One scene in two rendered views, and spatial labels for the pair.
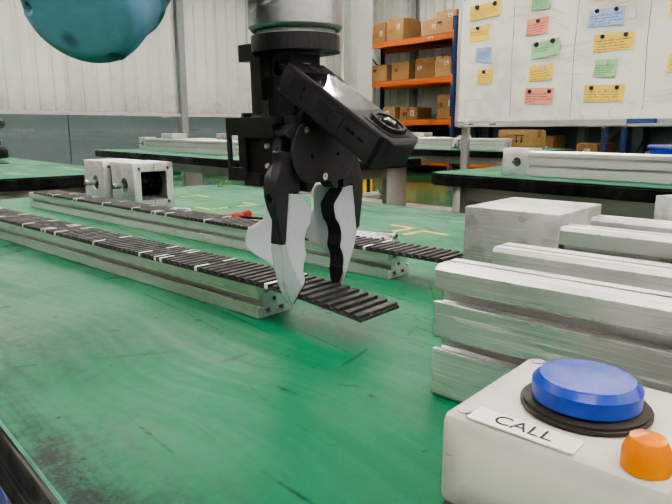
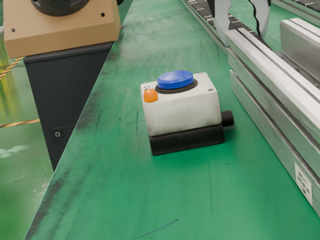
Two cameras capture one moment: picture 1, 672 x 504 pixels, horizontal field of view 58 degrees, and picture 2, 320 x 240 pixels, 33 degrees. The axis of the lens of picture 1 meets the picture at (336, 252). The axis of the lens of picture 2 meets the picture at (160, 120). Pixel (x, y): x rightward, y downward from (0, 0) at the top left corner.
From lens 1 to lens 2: 53 cm
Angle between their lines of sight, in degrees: 46
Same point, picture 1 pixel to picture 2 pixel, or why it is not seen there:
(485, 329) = (233, 62)
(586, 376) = (172, 75)
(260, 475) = (135, 107)
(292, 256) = (220, 23)
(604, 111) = not seen: outside the picture
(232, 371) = not seen: hidden behind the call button
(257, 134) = not seen: outside the picture
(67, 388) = (122, 76)
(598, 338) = (243, 67)
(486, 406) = (153, 83)
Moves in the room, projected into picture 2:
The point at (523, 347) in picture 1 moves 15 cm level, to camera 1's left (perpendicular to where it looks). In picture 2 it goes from (237, 70) to (151, 63)
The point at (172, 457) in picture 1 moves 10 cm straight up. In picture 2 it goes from (122, 99) to (108, 32)
